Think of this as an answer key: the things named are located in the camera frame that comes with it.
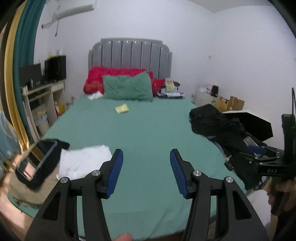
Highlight white hooded jacket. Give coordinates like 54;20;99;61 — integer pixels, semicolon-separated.
56;145;112;180

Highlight black clothes pile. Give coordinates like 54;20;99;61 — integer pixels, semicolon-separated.
189;104;267;190

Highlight black computer monitor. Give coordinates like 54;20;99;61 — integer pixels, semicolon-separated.
18;63;42;87

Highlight red quilt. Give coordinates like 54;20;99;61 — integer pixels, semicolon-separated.
83;67;165;96

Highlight black car key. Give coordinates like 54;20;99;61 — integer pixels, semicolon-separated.
224;155;234;171

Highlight yellow curtain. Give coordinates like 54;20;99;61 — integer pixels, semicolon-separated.
4;1;30;151

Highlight white air conditioner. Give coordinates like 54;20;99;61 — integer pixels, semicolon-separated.
41;0;96;29

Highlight cardboard boxes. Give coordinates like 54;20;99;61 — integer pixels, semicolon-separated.
214;96;245;113

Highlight grey upholstered headboard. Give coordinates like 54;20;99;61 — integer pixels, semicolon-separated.
88;38;172;79

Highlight tablet with dark screen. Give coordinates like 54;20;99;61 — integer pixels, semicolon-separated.
16;140;58;183

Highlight stack of books and papers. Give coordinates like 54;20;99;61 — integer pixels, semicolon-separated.
157;81;185;99

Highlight beige folded garment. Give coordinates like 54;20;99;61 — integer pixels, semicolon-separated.
9;168;58;205

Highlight white packet near pillow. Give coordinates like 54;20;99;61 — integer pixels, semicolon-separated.
87;91;103;100

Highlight smartphone on black clothes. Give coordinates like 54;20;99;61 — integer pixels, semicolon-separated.
243;137;260;157

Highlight person's left hand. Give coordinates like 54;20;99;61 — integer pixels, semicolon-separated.
113;232;133;241

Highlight white wooden desk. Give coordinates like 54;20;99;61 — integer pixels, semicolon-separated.
22;80;66;141

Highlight trash bin with bag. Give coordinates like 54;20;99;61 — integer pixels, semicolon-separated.
36;111;49;136

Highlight teal curtain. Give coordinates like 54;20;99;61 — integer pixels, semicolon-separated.
13;1;46;144

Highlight person's right hand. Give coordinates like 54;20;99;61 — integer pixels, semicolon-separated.
267;178;295;211

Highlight white nightstand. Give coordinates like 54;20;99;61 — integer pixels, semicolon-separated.
193;83;218;107

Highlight green bed sheet mattress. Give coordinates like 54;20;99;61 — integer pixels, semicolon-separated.
6;93;247;240

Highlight yellow packet on bed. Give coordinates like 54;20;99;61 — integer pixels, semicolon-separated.
115;103;130;114

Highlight green pillow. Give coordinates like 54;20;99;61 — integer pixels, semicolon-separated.
102;71;153;101

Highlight snack bag at bedside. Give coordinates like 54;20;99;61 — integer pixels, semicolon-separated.
165;78;175;92

